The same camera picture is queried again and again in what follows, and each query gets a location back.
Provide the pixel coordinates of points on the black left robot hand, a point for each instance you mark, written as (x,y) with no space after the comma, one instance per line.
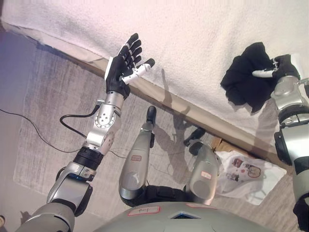
(116,75)

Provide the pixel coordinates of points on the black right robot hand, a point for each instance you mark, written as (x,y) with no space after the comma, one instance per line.
(287,66)

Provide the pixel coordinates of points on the black garment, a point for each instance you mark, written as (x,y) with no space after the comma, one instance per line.
(246,79)

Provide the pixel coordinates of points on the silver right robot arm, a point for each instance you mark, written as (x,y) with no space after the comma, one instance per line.
(289,96)

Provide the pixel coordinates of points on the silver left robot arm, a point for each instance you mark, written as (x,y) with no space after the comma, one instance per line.
(101,135)

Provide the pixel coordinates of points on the bed with white blanket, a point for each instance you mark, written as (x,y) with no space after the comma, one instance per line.
(193,36)

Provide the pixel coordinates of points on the robot torso and legs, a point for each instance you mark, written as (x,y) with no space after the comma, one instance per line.
(48,108)

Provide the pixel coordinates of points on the silver left robot leg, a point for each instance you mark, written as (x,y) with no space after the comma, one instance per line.
(136,159)

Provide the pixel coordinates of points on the silver robot leg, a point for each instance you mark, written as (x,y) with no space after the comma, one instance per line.
(205,171)
(136,159)

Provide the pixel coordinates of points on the white printed fabric bag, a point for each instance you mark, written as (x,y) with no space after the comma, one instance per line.
(243,178)

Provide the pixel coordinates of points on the silver right robot leg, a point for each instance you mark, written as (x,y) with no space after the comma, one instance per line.
(205,171)

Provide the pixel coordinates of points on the brown wooden bed frame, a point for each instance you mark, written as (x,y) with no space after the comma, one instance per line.
(169,96)

